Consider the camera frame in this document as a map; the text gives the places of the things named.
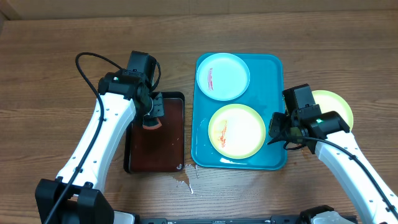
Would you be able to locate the teal plastic tray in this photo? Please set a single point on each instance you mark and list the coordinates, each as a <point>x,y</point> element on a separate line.
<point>264,94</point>

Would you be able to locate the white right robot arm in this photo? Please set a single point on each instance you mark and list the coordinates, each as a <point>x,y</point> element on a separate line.
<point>329,138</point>

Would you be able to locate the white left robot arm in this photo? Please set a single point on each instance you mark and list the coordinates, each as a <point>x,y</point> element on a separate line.
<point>76,195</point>

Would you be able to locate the yellow plate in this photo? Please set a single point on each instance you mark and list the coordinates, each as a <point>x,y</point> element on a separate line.
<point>237,131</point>
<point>330,101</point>

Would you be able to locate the yellow plate front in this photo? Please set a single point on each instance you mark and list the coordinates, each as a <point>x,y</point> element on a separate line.
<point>330,101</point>

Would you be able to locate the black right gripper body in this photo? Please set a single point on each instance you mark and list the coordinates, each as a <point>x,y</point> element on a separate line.
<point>277,129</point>

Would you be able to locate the yellow plate back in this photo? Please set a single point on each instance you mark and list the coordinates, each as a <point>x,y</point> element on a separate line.
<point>237,131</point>

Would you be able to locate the green and orange sponge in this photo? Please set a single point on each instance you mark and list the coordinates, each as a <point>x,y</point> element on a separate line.
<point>151,123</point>

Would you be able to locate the light blue plate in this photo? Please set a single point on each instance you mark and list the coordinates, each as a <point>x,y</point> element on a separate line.
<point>223,76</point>

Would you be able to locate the black tray with brown water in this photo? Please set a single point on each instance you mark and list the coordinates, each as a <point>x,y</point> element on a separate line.
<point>162,149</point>

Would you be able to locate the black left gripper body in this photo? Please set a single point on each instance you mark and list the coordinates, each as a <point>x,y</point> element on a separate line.
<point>155,107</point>

